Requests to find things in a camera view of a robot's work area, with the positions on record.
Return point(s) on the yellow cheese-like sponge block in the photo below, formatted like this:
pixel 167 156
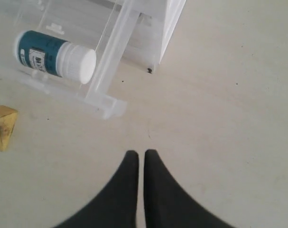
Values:
pixel 8 117

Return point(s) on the clear drawer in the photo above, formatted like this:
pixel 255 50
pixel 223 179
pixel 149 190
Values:
pixel 77 21

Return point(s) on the white plastic drawer cabinet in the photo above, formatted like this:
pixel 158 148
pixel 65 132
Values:
pixel 151 33

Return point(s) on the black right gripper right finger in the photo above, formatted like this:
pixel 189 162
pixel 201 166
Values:
pixel 167 204

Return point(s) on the white teal-labelled pill bottle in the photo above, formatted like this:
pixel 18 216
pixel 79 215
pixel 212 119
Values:
pixel 55 56

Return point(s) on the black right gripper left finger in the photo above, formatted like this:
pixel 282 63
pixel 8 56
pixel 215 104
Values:
pixel 115 206

